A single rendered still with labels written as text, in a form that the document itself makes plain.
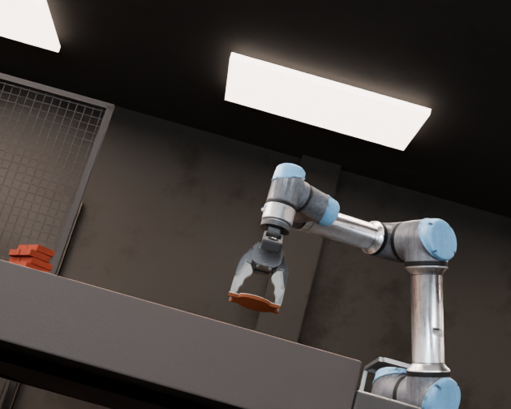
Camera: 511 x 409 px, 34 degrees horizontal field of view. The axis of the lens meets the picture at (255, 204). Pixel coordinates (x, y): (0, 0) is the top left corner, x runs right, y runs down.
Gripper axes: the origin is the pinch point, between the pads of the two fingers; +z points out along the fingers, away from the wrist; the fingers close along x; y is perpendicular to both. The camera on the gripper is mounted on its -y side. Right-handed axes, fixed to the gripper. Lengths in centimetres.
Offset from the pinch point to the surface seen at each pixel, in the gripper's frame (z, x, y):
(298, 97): -196, 17, 262
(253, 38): -203, 48, 219
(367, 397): 29, -20, -82
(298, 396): 31, -11, -82
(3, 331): 33, 25, -84
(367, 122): -197, -27, 273
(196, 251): -123, 65, 386
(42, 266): -14, 75, 84
